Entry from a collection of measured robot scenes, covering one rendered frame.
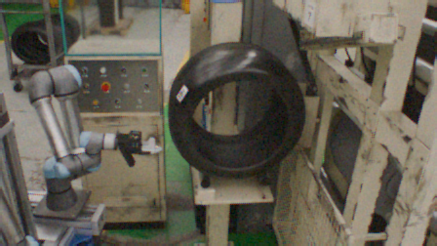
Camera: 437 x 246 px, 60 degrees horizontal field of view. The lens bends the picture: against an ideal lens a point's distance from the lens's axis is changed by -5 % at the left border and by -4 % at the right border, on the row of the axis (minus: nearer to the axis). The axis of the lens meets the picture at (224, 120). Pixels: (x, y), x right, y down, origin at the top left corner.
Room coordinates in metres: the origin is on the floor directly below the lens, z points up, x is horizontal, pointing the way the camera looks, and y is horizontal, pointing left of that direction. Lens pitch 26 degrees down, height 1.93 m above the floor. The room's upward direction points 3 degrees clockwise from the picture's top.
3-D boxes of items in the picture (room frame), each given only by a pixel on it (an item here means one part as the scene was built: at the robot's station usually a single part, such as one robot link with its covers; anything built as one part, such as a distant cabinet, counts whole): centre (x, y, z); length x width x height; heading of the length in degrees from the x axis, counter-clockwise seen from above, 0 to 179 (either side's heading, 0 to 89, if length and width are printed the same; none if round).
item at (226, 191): (1.66, -0.04, 0.80); 0.37 x 0.36 x 0.02; 98
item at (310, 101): (1.94, -0.39, 1.05); 0.20 x 0.15 x 0.30; 8
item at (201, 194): (1.64, 0.10, 0.83); 0.36 x 0.09 x 0.06; 8
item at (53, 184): (1.51, 0.77, 0.88); 0.13 x 0.12 x 0.14; 138
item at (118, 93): (2.31, 0.68, 0.63); 0.56 x 0.41 x 1.27; 98
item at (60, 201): (1.50, 0.78, 0.77); 0.15 x 0.15 x 0.10
